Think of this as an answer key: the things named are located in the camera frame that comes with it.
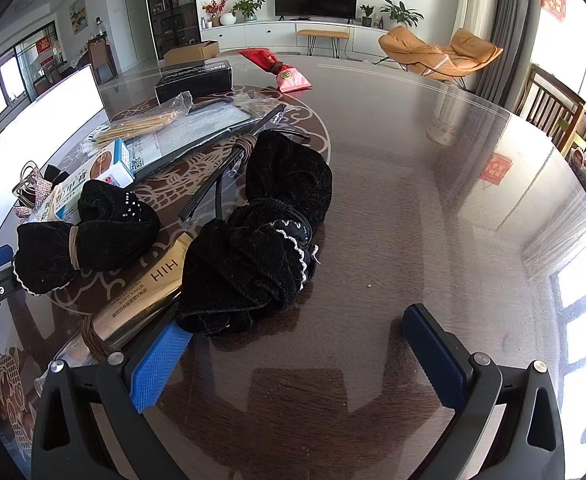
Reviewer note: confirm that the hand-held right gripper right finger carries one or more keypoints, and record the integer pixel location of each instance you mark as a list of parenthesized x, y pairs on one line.
[(435, 355)]

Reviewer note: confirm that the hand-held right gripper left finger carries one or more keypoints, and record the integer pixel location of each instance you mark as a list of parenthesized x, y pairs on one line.
[(160, 365)]

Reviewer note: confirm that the gold cosmetic tube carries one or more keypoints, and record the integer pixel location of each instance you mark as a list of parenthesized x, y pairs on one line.
[(143, 285)]

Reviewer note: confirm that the small black beaded velvet scrunchie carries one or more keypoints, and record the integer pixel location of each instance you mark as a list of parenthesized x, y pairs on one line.
[(113, 230)]

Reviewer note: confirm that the blue and white cream box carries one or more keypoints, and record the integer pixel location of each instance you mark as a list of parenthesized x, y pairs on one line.
[(115, 162)]

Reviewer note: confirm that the black-framed eyeglasses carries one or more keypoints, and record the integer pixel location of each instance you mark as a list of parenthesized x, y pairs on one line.
[(208, 187)]

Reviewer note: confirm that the bag of cotton swabs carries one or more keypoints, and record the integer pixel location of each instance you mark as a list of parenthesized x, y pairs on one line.
[(138, 122)]

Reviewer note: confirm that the large black velvet scrunchie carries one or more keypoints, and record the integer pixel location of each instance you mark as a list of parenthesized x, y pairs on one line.
[(273, 185)]

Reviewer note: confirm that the grey packet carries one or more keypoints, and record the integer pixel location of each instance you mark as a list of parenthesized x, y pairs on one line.
[(208, 120)]

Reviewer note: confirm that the dark wooden glass-topped desktop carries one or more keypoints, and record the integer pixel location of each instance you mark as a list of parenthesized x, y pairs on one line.
[(398, 185)]

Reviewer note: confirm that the black hair clip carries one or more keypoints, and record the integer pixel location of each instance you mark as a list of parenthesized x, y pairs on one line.
[(55, 174)]

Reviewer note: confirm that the black rectangular box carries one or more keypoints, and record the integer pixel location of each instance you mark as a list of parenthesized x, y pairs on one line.
[(193, 80)]

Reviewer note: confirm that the wooden slatted chair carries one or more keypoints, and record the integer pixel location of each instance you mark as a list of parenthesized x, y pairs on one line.
[(553, 105)]

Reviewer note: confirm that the cardboard box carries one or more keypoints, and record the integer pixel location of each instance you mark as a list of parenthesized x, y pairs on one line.
[(190, 52)]

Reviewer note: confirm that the dark glass display cabinet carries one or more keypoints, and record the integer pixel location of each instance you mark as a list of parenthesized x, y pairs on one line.
[(173, 5)]

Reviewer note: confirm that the orange lounge chair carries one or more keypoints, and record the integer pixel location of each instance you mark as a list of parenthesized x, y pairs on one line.
[(408, 45)]

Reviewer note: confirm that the red and pink pouch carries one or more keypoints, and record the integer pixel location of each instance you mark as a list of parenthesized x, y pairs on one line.
[(288, 77)]

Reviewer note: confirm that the red flowers in vase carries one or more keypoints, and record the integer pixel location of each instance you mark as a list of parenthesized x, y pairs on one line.
[(214, 7)]

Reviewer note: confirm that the round white vase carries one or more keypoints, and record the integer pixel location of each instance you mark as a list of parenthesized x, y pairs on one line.
[(227, 19)]

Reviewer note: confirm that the wooden bench with metal legs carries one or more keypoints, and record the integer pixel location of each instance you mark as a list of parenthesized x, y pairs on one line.
[(323, 33)]

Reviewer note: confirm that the white television cabinet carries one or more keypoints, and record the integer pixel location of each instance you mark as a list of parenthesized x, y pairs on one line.
[(253, 35)]

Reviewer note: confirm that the grey curtain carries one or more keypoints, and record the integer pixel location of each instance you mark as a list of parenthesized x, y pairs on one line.
[(513, 20)]

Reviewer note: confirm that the large broad-leaf potted plant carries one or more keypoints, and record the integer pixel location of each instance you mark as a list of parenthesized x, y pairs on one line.
[(400, 12)]

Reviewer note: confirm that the small potted plant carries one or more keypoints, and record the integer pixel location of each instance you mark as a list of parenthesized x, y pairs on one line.
[(366, 14)]

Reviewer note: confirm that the green leafy potted plant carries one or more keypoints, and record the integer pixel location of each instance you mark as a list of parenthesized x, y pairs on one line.
[(247, 6)]

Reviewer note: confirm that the framed wall painting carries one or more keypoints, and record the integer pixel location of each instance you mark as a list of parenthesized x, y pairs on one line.
[(79, 14)]

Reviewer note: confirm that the red wall decoration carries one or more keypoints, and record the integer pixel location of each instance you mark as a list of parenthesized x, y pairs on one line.
[(554, 0)]

